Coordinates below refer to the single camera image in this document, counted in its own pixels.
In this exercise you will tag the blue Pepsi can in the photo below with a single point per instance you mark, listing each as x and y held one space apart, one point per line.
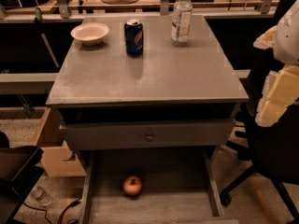
133 34

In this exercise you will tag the white paper bowl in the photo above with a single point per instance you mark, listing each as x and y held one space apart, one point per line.
90 33

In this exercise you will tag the black office chair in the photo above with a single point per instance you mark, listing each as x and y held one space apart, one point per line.
274 152

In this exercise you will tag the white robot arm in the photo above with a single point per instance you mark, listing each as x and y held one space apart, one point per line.
286 45

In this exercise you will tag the wooden background workbench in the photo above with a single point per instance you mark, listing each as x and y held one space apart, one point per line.
70 9

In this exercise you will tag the grey drawer cabinet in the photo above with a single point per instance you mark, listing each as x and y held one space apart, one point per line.
102 84

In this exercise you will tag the clear plastic cup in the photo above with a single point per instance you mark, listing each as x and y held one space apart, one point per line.
41 196

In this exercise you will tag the clear plastic water bottle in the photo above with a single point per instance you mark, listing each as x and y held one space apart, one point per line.
181 20

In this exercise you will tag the grey top drawer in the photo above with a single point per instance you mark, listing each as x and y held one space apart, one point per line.
92 136

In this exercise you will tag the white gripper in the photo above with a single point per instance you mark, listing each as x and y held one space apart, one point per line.
287 37

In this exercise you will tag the grey open middle drawer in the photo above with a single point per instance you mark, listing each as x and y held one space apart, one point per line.
177 188

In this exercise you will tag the cardboard box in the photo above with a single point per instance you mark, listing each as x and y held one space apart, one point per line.
57 160

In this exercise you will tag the black bin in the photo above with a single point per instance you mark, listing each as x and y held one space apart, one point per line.
18 175

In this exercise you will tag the round metal drawer knob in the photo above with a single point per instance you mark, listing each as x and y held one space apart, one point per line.
149 137

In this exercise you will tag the red apple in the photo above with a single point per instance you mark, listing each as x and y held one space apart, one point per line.
132 185

